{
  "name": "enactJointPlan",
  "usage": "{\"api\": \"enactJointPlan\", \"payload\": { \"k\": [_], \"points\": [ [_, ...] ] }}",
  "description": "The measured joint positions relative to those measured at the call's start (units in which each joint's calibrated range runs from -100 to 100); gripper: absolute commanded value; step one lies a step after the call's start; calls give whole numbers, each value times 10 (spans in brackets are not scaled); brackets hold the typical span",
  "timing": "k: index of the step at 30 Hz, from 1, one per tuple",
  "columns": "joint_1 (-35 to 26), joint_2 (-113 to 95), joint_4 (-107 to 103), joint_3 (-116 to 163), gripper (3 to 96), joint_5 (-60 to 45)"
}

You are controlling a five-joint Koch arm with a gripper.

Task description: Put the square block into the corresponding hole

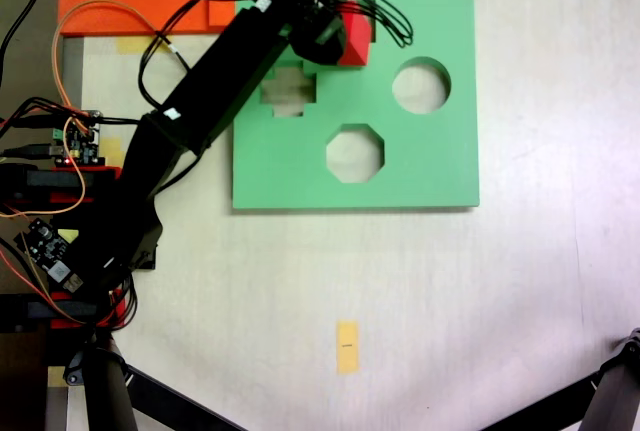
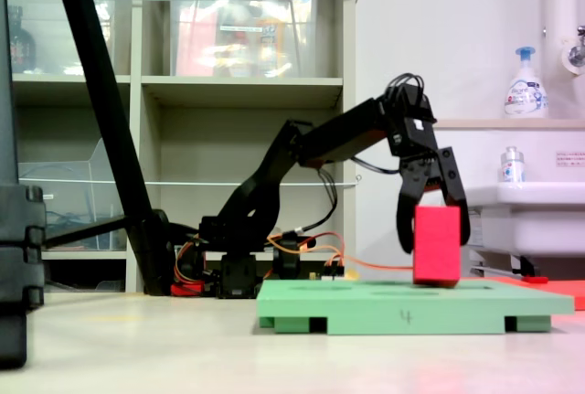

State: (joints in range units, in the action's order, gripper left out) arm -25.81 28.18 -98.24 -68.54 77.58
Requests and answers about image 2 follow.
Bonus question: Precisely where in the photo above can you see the black round motor part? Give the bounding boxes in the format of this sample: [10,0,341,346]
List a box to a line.
[272,238,303,282]

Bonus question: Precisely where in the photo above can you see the white blue pump bottle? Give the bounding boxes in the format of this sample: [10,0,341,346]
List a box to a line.
[504,46,549,120]

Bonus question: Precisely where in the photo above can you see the clear slanted plastic bin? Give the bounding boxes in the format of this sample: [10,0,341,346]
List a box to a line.
[17,137,129,252]

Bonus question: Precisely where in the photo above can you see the orange and red wire loops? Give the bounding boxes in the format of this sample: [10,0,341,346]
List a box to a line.
[172,236,205,288]

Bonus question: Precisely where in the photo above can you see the flat orange block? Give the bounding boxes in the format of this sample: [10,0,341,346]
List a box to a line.
[459,276,585,312]

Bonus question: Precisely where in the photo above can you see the metal wall faucet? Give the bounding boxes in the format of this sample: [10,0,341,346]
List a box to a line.
[560,25,585,76]

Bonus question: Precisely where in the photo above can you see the clear plastic storage bin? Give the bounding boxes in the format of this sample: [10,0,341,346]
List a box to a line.
[6,0,118,76]

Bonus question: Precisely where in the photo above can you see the white sink basin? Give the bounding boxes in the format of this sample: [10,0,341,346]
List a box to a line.
[459,181,585,276]

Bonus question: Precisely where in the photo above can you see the black wire bundle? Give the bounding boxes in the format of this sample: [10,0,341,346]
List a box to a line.
[294,155,403,236]

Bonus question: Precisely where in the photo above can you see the green shape sorter board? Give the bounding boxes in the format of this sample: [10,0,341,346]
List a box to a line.
[256,278,575,335]

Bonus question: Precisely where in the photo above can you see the beige shelf unit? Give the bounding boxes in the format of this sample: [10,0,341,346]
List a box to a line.
[0,0,357,294]

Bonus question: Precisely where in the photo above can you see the red square block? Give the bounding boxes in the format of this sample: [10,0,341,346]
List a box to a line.
[412,205,462,288]

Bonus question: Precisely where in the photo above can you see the small clear sanitizer bottle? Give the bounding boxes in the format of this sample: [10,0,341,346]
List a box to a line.
[497,145,527,184]

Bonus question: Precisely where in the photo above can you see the long orange cable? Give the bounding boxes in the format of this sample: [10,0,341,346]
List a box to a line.
[267,231,415,272]

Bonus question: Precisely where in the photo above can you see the black tripod leg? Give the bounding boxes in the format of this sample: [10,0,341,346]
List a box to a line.
[43,0,177,297]

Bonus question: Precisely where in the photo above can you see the circuit board with wires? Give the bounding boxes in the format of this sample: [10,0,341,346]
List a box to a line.
[308,265,357,282]

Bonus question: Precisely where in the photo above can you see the clear bin with packages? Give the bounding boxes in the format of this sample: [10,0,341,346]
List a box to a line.
[167,0,321,79]

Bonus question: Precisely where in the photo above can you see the dark glass bottle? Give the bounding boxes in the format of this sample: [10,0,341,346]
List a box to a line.
[7,5,37,74]

